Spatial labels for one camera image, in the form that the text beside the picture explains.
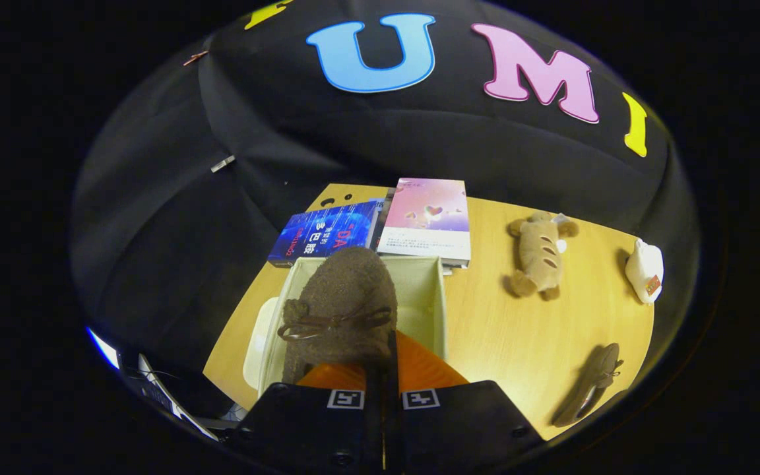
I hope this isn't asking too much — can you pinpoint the pink book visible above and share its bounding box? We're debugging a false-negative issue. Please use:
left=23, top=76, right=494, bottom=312
left=377, top=177, right=472, bottom=268

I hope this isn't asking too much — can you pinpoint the black backdrop cloth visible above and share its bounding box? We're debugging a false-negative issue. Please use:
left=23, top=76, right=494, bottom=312
left=70, top=0, right=701, bottom=423

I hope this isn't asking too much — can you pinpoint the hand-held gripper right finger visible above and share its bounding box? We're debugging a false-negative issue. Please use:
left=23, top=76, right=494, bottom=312
left=385, top=330, right=546, bottom=472

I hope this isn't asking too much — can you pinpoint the white plush toy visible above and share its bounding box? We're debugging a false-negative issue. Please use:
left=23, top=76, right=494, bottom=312
left=624, top=237, right=664, bottom=304

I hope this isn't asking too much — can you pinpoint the bread-shaped plush toy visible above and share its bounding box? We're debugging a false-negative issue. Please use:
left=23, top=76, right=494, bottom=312
left=504, top=211, right=580, bottom=301

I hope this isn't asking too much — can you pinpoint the grey-green fabric storage box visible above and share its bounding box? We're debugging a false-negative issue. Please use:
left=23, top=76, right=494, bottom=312
left=243, top=256, right=450, bottom=400

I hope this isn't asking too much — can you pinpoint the blue book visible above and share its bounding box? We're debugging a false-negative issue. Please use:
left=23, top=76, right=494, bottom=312
left=268, top=200, right=381, bottom=268

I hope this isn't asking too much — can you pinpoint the brown fuzzy shoe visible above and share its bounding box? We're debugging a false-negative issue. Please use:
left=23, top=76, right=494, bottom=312
left=278, top=246, right=399, bottom=385
left=552, top=343, right=625, bottom=428

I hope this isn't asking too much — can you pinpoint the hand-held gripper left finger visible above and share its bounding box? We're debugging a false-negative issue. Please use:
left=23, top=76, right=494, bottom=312
left=225, top=355, right=387, bottom=472

